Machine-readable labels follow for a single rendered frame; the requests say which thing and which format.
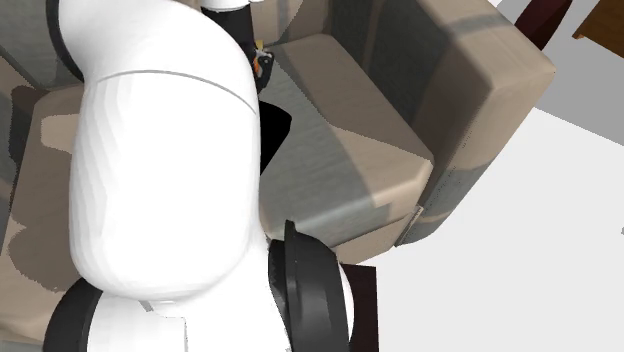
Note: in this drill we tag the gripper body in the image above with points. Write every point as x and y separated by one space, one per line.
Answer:
233 25

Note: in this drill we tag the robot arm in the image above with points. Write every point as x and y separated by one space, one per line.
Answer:
166 185

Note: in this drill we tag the black orange small object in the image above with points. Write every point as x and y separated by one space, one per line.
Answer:
264 66

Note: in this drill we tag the black flat object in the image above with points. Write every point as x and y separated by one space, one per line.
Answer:
274 136

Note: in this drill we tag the beige grey sofa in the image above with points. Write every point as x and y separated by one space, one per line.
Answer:
351 102

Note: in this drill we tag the dark maroon furniture leg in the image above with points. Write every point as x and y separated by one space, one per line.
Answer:
542 18

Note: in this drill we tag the brown wooden furniture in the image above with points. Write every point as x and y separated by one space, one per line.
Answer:
603 23

